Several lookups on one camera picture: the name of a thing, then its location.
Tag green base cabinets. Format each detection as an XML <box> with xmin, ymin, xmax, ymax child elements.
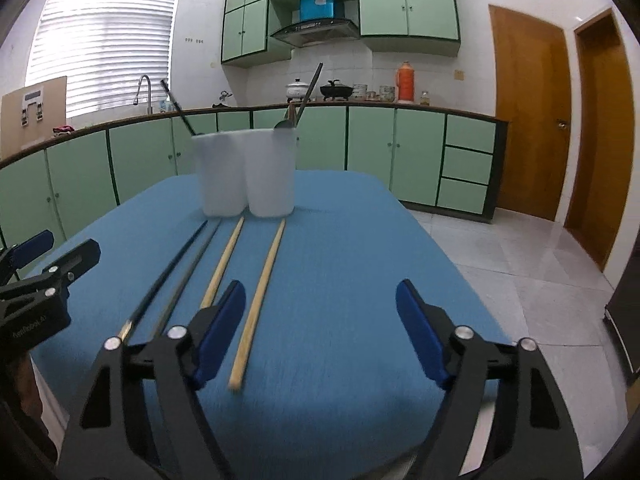
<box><xmin>0</xmin><ymin>105</ymin><xmax>508</xmax><ymax>261</ymax></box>

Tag person's left forearm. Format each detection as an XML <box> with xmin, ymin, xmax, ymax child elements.
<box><xmin>0</xmin><ymin>352</ymin><xmax>58</xmax><ymax>463</ymax></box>

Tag white window blind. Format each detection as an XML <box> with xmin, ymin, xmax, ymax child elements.
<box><xmin>25</xmin><ymin>0</ymin><xmax>182</xmax><ymax>118</ymax></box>

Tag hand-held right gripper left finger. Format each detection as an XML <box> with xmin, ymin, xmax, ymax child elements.
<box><xmin>59</xmin><ymin>280</ymin><xmax>247</xmax><ymax>480</ymax></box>

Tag orange thermos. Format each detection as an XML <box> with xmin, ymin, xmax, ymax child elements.
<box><xmin>396</xmin><ymin>61</ymin><xmax>416</xmax><ymax>105</ymax></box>

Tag black range hood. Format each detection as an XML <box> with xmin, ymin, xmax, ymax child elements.
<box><xmin>270</xmin><ymin>18</ymin><xmax>360</xmax><ymax>48</ymax></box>

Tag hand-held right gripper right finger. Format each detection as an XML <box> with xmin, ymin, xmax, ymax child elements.
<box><xmin>395</xmin><ymin>279</ymin><xmax>586</xmax><ymax>480</ymax></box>

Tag green drawer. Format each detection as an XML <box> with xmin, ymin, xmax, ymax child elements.
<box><xmin>437</xmin><ymin>178</ymin><xmax>488</xmax><ymax>215</ymax></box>
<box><xmin>441</xmin><ymin>146</ymin><xmax>493</xmax><ymax>185</ymax></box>
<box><xmin>444</xmin><ymin>114</ymin><xmax>496</xmax><ymax>150</ymax></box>

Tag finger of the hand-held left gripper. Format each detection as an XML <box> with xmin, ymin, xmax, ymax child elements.
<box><xmin>0</xmin><ymin>230</ymin><xmax>55</xmax><ymax>286</ymax></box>
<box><xmin>42</xmin><ymin>239</ymin><xmax>101</xmax><ymax>302</ymax></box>

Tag black wok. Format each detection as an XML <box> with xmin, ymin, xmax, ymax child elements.
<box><xmin>320</xmin><ymin>80</ymin><xmax>354</xmax><ymax>101</ymax></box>

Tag wooden door with handle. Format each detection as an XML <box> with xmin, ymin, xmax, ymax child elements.
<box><xmin>488</xmin><ymin>5</ymin><xmax>572</xmax><ymax>222</ymax></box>

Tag blue tablecloth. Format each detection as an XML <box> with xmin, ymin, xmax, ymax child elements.
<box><xmin>27</xmin><ymin>170</ymin><xmax>516</xmax><ymax>480</ymax></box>

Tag metal kitchen faucet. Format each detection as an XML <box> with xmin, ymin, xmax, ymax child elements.
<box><xmin>133</xmin><ymin>74</ymin><xmax>153</xmax><ymax>115</ymax></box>

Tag cardboard box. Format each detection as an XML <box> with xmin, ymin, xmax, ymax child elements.
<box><xmin>0</xmin><ymin>76</ymin><xmax>68</xmax><ymax>161</ymax></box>

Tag green wall cabinets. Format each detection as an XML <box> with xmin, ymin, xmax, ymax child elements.
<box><xmin>221</xmin><ymin>0</ymin><xmax>461</xmax><ymax>67</ymax></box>

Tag black chopstick with gold band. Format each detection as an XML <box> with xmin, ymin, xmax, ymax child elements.
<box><xmin>160</xmin><ymin>79</ymin><xmax>197</xmax><ymax>136</ymax></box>
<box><xmin>120</xmin><ymin>220</ymin><xmax>208</xmax><ymax>346</ymax></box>

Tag white two-compartment utensil holder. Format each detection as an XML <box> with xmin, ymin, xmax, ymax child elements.
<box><xmin>191</xmin><ymin>128</ymin><xmax>297</xmax><ymax>218</ymax></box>

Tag dark furniture piece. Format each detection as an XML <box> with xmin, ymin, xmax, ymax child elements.
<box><xmin>602</xmin><ymin>260</ymin><xmax>640</xmax><ymax>386</ymax></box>

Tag plain wooden door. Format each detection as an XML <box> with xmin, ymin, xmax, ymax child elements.
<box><xmin>564</xmin><ymin>8</ymin><xmax>636</xmax><ymax>272</ymax></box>

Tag blue box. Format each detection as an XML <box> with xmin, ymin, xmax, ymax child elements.
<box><xmin>300</xmin><ymin>0</ymin><xmax>337</xmax><ymax>21</ymax></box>

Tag dark kitchen countertop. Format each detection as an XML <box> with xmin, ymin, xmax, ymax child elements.
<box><xmin>0</xmin><ymin>101</ymin><xmax>508</xmax><ymax>171</ymax></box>

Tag grey metal chopstick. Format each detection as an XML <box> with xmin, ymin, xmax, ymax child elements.
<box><xmin>152</xmin><ymin>220</ymin><xmax>222</xmax><ymax>341</ymax></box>
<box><xmin>295</xmin><ymin>62</ymin><xmax>324</xmax><ymax>126</ymax></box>

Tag wooden chopstick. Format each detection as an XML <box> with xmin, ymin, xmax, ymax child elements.
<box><xmin>200</xmin><ymin>216</ymin><xmax>245</xmax><ymax>309</ymax></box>
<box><xmin>228</xmin><ymin>218</ymin><xmax>286</xmax><ymax>392</ymax></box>

